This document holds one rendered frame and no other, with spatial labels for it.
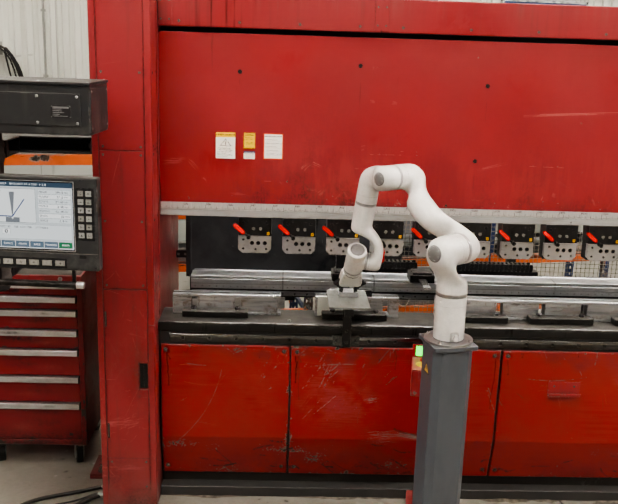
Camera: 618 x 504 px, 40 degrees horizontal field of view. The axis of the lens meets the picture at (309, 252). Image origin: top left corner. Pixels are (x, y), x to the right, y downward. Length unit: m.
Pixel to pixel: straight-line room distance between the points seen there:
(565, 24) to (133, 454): 2.69
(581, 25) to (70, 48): 5.04
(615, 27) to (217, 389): 2.37
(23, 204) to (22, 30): 4.65
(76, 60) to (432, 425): 5.35
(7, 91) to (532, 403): 2.65
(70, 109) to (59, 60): 4.63
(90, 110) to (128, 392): 1.33
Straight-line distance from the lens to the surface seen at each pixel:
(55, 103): 3.25
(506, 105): 3.84
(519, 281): 4.33
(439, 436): 3.41
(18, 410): 4.46
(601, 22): 3.93
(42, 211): 3.31
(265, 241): 3.81
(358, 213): 3.52
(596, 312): 4.18
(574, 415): 4.21
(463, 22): 3.77
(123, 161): 3.60
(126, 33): 3.56
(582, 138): 3.96
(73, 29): 7.85
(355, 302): 3.73
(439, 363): 3.28
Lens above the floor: 2.12
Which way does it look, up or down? 14 degrees down
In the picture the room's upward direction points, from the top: 2 degrees clockwise
